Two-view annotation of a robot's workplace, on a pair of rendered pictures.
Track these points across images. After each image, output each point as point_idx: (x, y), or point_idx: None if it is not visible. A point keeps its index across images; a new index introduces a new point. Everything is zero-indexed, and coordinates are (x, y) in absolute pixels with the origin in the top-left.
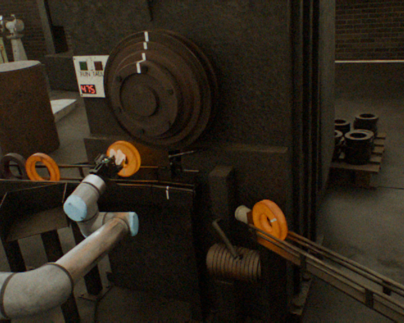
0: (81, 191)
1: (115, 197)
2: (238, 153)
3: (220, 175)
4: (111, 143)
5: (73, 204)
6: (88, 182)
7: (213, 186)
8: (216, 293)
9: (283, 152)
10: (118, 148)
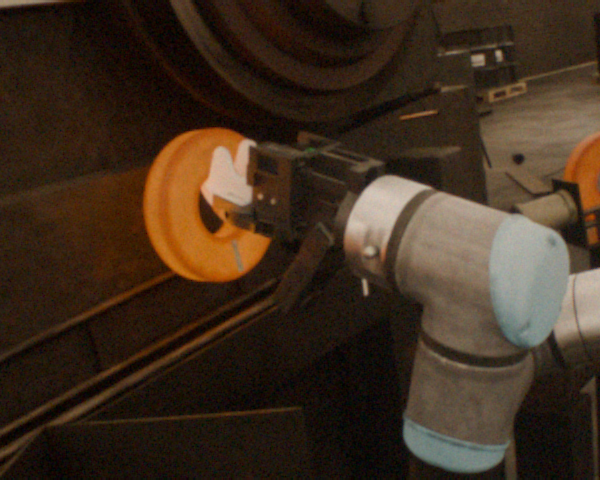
0: (489, 208)
1: (206, 407)
2: (410, 111)
3: (458, 150)
4: (66, 203)
5: (557, 236)
6: (431, 189)
7: (452, 189)
8: (573, 452)
9: (468, 86)
10: (209, 153)
